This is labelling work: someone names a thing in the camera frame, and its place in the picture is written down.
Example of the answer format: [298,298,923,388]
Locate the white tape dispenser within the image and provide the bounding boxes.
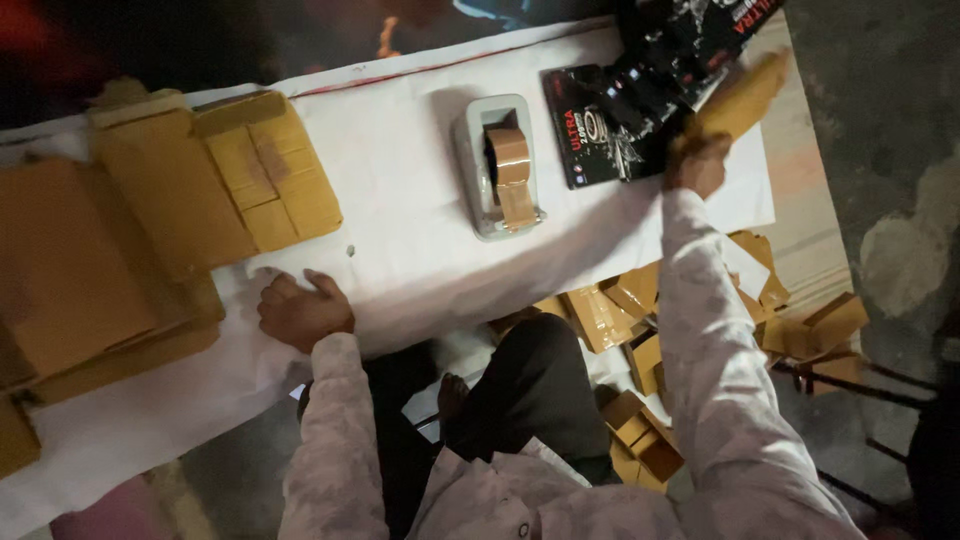
[451,93,547,242]

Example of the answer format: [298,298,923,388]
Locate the person's white patterned shirt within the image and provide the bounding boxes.
[406,437,680,540]

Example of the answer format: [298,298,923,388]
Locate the brown cardboard piece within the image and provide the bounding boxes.
[686,48,793,148]

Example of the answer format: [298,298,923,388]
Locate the person's right hand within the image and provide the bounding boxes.
[663,131,733,201]

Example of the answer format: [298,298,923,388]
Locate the person's foot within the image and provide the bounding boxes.
[437,372,471,423]

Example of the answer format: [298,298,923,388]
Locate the black metal frame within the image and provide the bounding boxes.
[771,358,960,526]

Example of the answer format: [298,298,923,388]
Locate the large brown cardboard box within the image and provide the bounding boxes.
[0,156,228,408]

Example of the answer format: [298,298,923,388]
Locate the heap of brown cardboard boxes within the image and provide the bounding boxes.
[487,228,871,495]

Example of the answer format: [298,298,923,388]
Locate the brown packing tape roll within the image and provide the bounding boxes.
[483,123,541,232]

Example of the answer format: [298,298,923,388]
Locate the small brown cardboard box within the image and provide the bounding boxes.
[0,396,43,481]

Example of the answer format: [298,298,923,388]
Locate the pile of black printed packets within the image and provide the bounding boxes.
[611,0,786,114]

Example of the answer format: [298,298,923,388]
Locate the person's left hand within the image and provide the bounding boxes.
[257,268,356,355]

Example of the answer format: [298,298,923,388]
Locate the person's dark trousers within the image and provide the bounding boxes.
[363,312,615,540]

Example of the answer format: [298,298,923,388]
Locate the folded brown box with flaps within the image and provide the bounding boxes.
[191,90,345,255]

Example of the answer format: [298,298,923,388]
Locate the white paper table cover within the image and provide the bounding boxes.
[0,15,777,540]

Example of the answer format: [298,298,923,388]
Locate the medium brown cardboard box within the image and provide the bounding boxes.
[86,88,260,285]

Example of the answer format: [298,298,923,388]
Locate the black printed packet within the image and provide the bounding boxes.
[541,63,680,191]

